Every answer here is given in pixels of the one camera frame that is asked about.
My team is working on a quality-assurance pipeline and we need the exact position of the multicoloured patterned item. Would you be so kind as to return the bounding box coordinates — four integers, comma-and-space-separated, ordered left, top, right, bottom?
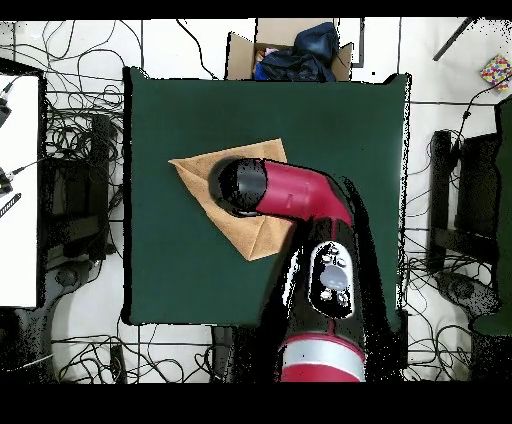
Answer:
479, 53, 512, 92

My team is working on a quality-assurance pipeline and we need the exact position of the dark green table cloth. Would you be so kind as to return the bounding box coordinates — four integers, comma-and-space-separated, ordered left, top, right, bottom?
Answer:
123, 66, 412, 327

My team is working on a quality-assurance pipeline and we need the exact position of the black frame stand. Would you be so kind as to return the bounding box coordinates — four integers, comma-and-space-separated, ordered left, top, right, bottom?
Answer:
425, 129, 501, 273
39, 113, 117, 261

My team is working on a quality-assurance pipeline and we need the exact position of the tan terry towel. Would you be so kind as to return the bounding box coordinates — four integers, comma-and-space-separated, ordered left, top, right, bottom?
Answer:
168, 138, 299, 263

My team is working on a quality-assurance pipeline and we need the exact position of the black cable tangle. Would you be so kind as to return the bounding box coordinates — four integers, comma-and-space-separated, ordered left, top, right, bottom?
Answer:
51, 315, 213, 383
399, 223, 497, 289
39, 19, 126, 161

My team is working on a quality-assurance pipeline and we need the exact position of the brown cardboard box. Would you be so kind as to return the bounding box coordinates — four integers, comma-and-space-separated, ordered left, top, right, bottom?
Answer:
225, 17, 354, 83

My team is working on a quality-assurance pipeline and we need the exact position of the dark blue clothing pile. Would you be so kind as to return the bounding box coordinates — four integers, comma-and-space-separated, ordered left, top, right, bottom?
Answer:
252, 21, 340, 83

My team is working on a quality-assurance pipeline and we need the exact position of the black device on desk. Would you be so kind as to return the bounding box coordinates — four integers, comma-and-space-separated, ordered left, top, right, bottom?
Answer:
0, 95, 13, 129

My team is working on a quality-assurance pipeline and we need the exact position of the dark rectangular frame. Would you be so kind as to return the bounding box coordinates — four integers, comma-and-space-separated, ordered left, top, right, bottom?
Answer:
350, 17, 366, 68

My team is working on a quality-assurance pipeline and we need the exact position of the grey round stand base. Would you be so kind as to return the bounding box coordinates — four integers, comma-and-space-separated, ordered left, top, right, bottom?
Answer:
43, 259, 97, 305
433, 269, 501, 317

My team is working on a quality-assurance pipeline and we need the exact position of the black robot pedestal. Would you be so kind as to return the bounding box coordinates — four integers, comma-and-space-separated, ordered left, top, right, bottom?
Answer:
209, 325, 249, 383

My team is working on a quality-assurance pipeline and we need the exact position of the white desk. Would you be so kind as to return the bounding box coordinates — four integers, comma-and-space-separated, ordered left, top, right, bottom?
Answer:
0, 73, 41, 309

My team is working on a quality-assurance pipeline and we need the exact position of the black power strip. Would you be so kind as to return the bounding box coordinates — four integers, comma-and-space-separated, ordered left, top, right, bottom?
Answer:
109, 344, 128, 383

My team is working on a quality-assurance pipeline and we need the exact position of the dark slanted rod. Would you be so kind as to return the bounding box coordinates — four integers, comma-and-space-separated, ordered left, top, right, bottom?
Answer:
432, 17, 477, 62

